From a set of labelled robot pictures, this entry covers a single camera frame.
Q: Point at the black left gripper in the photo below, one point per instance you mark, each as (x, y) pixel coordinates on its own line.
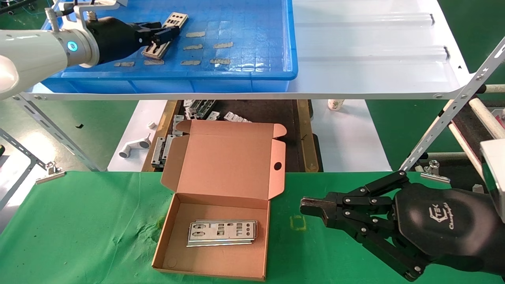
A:
(118, 39)

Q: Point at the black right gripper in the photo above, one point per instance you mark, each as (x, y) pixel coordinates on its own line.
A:
(442, 225)

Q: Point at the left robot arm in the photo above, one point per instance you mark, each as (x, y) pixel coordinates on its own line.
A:
(35, 51)

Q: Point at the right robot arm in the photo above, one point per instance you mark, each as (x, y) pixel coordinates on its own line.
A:
(501, 260)

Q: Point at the blue plastic tray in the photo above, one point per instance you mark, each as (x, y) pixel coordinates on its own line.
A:
(244, 23)

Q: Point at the wood-framed black tray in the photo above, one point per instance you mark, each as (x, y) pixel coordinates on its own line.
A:
(268, 112)

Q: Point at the open brown cardboard box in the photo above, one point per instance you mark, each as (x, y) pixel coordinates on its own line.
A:
(229, 157)

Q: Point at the tan tape strip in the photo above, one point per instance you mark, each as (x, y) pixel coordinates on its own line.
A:
(195, 34)
(191, 62)
(152, 62)
(220, 61)
(223, 45)
(193, 47)
(124, 64)

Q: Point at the silver binder clip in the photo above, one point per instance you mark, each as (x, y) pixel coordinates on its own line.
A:
(436, 177)
(50, 176)

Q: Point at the white rack tube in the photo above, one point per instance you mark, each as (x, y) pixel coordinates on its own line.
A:
(487, 118)
(495, 88)
(463, 146)
(453, 156)

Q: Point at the white pipe fitting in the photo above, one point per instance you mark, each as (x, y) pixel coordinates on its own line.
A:
(138, 145)

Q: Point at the white slotted shelf strut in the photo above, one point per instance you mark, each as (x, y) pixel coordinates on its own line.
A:
(59, 133)
(453, 104)

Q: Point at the black chair base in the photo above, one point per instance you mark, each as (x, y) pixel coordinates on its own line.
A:
(8, 11)

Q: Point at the white metal shelf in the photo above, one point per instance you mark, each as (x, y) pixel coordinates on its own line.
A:
(375, 59)

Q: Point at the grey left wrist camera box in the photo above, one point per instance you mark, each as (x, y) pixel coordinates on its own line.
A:
(96, 4)

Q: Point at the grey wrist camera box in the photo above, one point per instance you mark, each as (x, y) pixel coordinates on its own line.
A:
(495, 173)
(96, 4)

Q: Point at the spare metal bracket plate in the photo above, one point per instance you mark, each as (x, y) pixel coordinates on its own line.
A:
(207, 108)
(158, 152)
(236, 117)
(213, 116)
(169, 144)
(190, 108)
(178, 126)

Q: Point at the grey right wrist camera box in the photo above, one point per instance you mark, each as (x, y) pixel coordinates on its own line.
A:
(495, 173)

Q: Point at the white slotted frame brace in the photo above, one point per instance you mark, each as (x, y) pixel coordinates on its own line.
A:
(19, 146)

